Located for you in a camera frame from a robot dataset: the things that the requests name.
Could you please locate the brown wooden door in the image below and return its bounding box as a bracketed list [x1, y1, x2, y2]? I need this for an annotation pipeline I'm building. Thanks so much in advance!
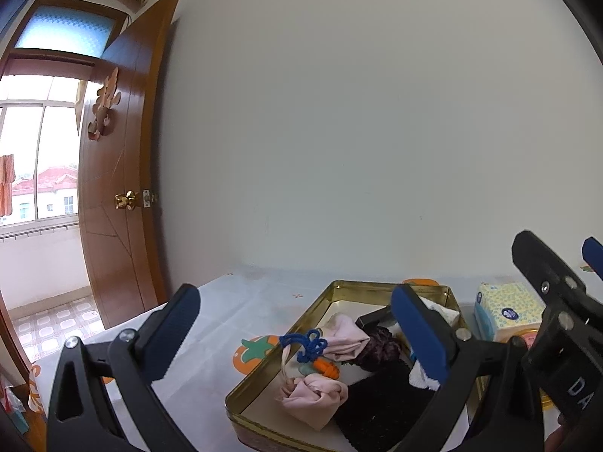
[78, 0, 182, 330]

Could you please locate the black rectangular object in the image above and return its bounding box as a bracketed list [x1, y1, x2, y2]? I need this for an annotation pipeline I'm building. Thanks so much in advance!
[355, 306, 394, 328]

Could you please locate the gold rectangular tin box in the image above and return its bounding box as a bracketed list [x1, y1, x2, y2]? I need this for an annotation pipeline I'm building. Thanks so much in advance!
[225, 280, 486, 452]

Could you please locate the balcony window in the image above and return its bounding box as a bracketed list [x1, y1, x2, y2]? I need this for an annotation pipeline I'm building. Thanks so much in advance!
[0, 75, 88, 241]

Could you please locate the teal packet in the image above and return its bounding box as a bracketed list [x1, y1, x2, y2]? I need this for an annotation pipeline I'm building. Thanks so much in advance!
[5, 405, 30, 434]

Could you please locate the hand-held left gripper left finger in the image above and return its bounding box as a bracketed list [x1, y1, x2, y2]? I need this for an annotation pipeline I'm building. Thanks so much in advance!
[46, 284, 202, 452]

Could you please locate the white towel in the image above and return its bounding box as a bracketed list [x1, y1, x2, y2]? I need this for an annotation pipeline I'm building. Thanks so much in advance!
[419, 296, 460, 328]

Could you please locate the blue frosted transom window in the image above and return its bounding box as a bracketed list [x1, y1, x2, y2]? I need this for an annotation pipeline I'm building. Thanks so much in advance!
[14, 5, 118, 60]

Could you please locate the persimmon print tablecloth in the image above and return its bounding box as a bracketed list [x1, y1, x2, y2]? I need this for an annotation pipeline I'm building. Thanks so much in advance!
[28, 266, 603, 452]

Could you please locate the brass door knob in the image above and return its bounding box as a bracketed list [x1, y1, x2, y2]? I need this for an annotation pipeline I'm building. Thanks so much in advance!
[115, 189, 155, 210]

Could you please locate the blue knotted cord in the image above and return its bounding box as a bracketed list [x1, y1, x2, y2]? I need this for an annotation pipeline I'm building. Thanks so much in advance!
[279, 330, 328, 363]

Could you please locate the gold door ornament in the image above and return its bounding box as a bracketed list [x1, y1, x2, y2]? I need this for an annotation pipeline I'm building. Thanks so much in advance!
[88, 67, 122, 141]

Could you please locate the round gold container pink lid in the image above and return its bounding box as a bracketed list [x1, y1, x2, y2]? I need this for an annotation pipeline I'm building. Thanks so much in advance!
[509, 330, 554, 408]

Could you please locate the orange carrot toy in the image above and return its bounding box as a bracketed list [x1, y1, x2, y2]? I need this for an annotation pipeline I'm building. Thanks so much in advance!
[297, 357, 341, 380]

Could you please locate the yellow patterned tissue pack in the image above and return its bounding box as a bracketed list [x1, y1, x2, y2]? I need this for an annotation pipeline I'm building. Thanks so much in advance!
[473, 282, 545, 342]

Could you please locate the pink cloth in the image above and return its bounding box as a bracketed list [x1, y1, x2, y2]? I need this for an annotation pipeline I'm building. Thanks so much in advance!
[325, 315, 370, 362]

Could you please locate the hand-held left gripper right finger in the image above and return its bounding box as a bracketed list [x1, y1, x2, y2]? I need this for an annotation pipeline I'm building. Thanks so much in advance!
[391, 284, 547, 452]

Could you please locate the pink drawstring pouch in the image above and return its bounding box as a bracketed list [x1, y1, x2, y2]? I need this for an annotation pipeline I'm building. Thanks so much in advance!
[278, 374, 349, 431]

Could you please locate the orange hanging cloth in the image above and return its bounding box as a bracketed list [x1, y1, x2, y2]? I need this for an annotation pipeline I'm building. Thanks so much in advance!
[0, 153, 17, 217]

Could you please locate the black cloth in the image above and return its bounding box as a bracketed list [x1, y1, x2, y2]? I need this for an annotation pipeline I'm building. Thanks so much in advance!
[334, 360, 439, 450]

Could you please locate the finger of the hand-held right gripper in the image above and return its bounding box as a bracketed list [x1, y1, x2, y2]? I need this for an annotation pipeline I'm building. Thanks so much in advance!
[513, 230, 593, 368]
[583, 238, 603, 283]

